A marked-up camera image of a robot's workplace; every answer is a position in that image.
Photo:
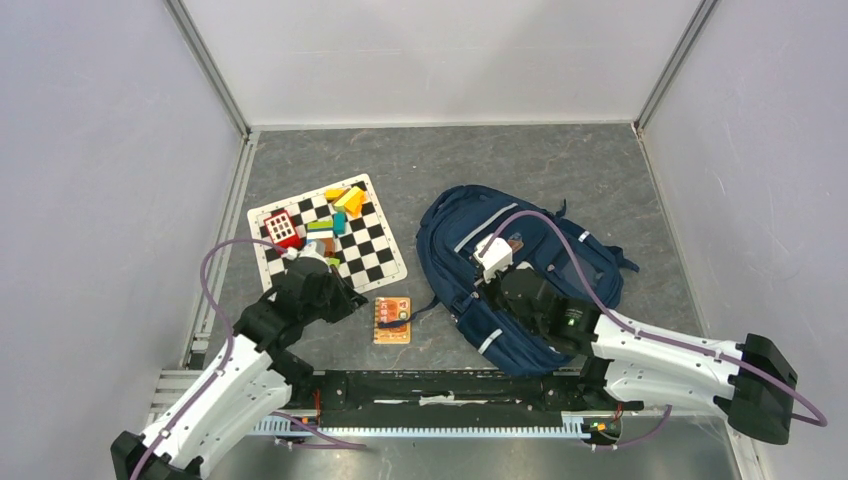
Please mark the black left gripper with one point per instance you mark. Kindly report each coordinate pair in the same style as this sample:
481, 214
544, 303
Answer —
349, 299

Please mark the navy blue student backpack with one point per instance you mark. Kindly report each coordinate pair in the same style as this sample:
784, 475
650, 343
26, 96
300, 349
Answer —
563, 252

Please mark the orange spiral notebook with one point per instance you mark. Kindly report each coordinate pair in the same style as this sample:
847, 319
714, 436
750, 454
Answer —
391, 326

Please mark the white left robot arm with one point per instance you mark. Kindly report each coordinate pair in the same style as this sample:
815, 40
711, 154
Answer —
254, 374

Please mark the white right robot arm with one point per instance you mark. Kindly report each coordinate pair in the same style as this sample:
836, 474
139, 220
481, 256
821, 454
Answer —
749, 383

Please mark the orange brown toy block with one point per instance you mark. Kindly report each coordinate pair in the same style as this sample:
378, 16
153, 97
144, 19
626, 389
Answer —
329, 246

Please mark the red window toy block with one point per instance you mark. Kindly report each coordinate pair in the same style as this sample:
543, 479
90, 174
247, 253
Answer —
283, 231

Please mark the black white chessboard mat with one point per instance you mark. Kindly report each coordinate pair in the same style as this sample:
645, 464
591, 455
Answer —
365, 254

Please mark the teal toy block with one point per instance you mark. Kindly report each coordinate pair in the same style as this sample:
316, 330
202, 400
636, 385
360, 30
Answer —
339, 221

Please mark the yellow toy block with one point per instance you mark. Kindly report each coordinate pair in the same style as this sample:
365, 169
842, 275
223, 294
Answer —
331, 195

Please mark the orange yellow wedge block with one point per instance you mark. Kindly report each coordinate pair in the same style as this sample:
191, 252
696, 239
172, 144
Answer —
351, 202

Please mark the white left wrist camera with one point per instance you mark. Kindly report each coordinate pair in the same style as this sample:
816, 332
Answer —
311, 249

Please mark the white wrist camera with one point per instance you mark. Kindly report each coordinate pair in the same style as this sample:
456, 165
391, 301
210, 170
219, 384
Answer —
311, 249
492, 255

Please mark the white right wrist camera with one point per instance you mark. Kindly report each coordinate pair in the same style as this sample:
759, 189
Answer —
492, 255

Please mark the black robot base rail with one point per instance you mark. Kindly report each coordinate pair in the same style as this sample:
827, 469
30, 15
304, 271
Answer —
430, 399

